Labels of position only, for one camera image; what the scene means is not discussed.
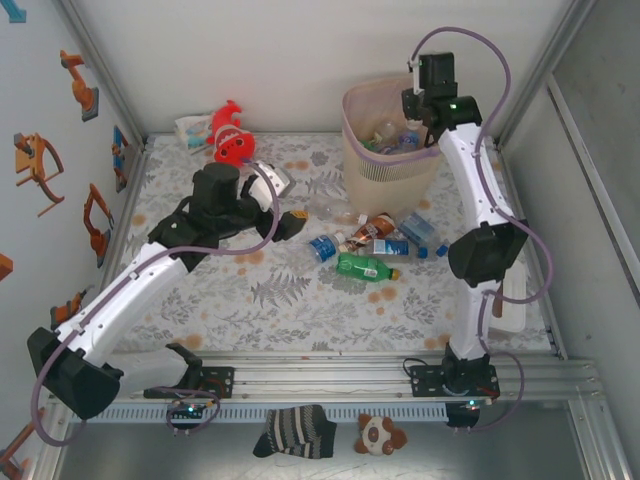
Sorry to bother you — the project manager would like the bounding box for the clear bottle dark blue label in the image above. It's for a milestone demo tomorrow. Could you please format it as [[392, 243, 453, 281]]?
[[289, 230, 347, 266]]

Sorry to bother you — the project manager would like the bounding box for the crushed clear unlabelled bottle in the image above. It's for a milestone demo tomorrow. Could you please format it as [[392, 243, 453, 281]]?
[[303, 195, 370, 227]]

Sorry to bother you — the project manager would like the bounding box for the square clear bottle white cap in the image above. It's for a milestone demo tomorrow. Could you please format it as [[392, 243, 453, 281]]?
[[370, 118, 397, 142]]

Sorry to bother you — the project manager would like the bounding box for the green plastic soda bottle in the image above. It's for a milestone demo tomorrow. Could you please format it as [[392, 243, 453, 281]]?
[[333, 250, 402, 283]]

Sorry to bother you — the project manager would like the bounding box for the brown drink bottle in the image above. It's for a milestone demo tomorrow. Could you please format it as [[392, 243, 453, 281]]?
[[344, 213, 397, 253]]

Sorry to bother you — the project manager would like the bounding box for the clear bottle blue white label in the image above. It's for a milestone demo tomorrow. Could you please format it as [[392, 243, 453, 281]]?
[[367, 238, 430, 260]]

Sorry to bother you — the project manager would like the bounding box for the beige slatted plastic bin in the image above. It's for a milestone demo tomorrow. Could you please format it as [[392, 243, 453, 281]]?
[[341, 74, 442, 216]]

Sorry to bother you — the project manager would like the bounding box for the square Fiji water bottle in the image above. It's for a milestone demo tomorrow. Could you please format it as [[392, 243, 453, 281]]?
[[397, 211, 437, 247]]

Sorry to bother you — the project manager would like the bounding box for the red plush fish toy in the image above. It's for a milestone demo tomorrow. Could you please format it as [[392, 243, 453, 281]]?
[[206, 98, 258, 169]]

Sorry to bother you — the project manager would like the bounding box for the floral tablecloth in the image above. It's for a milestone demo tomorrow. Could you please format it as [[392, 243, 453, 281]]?
[[107, 132, 534, 354]]

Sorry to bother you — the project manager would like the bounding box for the black beige striped sock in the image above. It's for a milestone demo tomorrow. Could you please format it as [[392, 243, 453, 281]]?
[[251, 403, 339, 461]]

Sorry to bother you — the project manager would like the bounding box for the brown white plush toy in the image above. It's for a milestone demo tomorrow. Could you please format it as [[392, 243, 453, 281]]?
[[354, 412, 409, 458]]

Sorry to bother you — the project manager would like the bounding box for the white tissue box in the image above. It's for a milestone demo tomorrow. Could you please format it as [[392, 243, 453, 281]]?
[[487, 259, 529, 335]]

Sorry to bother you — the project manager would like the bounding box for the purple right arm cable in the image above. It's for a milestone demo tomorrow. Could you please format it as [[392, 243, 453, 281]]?
[[409, 26, 555, 406]]

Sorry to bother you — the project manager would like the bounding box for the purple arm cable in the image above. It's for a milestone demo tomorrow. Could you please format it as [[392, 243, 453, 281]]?
[[409, 26, 555, 406], [30, 159, 281, 447]]

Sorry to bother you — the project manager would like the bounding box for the aluminium table side rail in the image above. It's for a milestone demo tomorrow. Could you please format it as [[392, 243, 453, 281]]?
[[102, 142, 150, 354]]

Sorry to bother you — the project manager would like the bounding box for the aluminium frame post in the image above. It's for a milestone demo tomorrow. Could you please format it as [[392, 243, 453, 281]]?
[[57, 0, 149, 151], [497, 0, 599, 146]]

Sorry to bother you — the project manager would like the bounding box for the blue orange clamp wall sticker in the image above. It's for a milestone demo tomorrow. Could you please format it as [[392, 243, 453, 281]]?
[[112, 124, 132, 195]]

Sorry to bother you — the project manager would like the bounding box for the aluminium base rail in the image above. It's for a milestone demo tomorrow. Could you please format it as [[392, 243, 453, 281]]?
[[47, 349, 604, 404]]

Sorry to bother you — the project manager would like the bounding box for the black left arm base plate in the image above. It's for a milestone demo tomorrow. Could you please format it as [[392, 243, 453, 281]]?
[[143, 366, 236, 400]]

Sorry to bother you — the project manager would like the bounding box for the aluminium side frame bar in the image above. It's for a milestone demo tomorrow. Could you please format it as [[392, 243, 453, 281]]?
[[544, 69, 640, 306]]

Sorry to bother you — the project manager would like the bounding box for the white slotted cable duct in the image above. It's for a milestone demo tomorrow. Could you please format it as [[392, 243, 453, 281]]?
[[79, 402, 449, 424]]

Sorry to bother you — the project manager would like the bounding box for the orange claw wall sticker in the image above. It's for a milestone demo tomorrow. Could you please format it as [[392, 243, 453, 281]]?
[[13, 132, 67, 219]]

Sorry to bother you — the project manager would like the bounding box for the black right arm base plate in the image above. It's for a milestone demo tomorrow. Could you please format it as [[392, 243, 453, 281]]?
[[408, 363, 501, 400]]

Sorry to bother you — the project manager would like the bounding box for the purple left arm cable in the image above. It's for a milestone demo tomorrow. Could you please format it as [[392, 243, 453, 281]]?
[[30, 159, 281, 447]]

